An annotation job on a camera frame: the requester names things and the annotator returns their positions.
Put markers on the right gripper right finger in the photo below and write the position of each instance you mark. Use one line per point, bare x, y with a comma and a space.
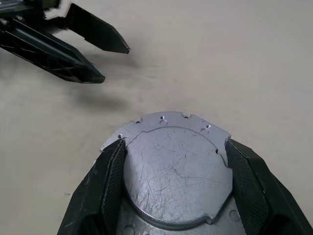
259, 193

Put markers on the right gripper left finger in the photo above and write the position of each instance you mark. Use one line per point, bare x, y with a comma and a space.
97, 186

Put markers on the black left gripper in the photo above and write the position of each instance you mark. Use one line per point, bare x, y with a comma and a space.
24, 9

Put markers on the silver round motor lid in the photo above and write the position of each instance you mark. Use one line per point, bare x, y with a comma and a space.
176, 166

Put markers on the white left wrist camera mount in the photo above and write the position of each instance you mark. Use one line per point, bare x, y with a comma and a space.
55, 13

